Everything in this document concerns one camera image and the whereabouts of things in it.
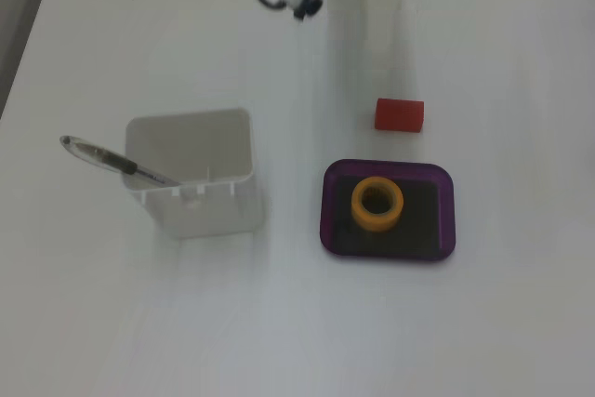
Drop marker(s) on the black ballpoint pen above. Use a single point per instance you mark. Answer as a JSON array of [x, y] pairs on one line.
[[100, 154]]

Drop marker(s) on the white square pen holder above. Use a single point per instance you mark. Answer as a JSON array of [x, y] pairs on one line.
[[209, 213]]

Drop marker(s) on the yellow tape roll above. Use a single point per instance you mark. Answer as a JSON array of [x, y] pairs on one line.
[[360, 216]]

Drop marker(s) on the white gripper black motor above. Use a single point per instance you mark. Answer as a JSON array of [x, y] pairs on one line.
[[372, 20]]

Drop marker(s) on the red ribbed block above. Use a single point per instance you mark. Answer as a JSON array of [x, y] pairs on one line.
[[399, 114]]

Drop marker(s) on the purple metal tray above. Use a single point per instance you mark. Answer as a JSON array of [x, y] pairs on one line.
[[334, 229]]

